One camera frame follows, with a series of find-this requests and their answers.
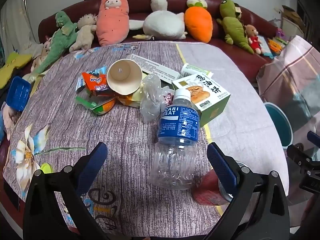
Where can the cardboard boxes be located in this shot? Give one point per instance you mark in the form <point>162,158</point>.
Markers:
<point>292,20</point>

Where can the light blue snack wrapper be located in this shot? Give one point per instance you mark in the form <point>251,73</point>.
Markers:
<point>80,82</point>

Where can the white goose plush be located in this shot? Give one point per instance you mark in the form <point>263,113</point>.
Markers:
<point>162,25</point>

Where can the clear plastic bottle blue label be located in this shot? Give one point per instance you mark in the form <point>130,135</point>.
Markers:
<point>178,122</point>

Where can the red drink can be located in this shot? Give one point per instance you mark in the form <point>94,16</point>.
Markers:
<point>207,187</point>

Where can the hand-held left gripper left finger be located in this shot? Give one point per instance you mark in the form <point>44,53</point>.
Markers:
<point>92,162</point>

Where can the long white carton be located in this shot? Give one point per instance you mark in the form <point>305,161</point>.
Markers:
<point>155,66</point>

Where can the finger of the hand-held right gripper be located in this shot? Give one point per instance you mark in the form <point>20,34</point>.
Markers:
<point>313,137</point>
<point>300,156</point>

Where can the beige plush toy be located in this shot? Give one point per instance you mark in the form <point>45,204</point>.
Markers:
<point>83,35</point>

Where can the green food box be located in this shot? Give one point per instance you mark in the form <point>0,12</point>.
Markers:
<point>207,97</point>

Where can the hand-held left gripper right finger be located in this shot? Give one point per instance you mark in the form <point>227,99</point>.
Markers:
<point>221,167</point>

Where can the white green container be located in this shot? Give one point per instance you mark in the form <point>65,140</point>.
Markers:
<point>192,70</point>

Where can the small brown teddy bear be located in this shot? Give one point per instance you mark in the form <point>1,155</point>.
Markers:
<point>253,41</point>

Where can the beige paper cup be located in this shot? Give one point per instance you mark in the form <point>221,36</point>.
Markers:
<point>125,80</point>

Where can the green orange wrapper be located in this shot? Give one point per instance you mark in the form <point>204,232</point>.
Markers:
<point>102,107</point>

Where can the orange carrot bunny plush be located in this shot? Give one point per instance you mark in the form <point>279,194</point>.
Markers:
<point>198,21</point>

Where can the white curtain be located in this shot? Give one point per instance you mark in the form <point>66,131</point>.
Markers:
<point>15,25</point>

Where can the orange yellow toy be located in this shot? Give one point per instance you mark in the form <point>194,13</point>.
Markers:
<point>276,46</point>

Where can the yellow snack wrapper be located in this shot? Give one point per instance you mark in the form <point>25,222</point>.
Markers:
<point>130,100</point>

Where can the dark red leather sofa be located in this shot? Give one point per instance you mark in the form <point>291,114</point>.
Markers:
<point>138,5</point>

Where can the pink plush toy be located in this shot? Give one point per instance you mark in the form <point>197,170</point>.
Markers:
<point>8,120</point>

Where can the clear plastic bag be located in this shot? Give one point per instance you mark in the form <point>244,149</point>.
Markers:
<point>150,100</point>

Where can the printed floral tablecloth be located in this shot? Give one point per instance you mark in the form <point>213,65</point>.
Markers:
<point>75,130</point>

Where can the green crocodile plush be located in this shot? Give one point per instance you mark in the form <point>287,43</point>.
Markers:
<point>233,26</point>

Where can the small yellow green object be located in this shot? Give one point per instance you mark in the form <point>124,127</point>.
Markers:
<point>46,168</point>

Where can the round teal waste bin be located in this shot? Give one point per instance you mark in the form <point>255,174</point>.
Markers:
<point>277,122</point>

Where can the green dinosaur plush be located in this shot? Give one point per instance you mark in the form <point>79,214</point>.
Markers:
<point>60,37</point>

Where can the blue plastic tray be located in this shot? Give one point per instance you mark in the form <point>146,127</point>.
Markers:
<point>18,93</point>

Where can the light blue picture book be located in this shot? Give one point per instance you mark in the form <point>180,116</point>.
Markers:
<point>263,45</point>

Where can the plaid blanket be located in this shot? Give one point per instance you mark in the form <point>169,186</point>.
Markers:
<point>295,80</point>

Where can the orange snack wrapper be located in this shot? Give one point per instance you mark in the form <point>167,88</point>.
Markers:
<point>96,82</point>

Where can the yellow plush cushion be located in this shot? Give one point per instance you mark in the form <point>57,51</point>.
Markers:
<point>12,67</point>

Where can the pink carrot bunny plush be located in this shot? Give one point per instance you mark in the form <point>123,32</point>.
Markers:
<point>112,22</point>

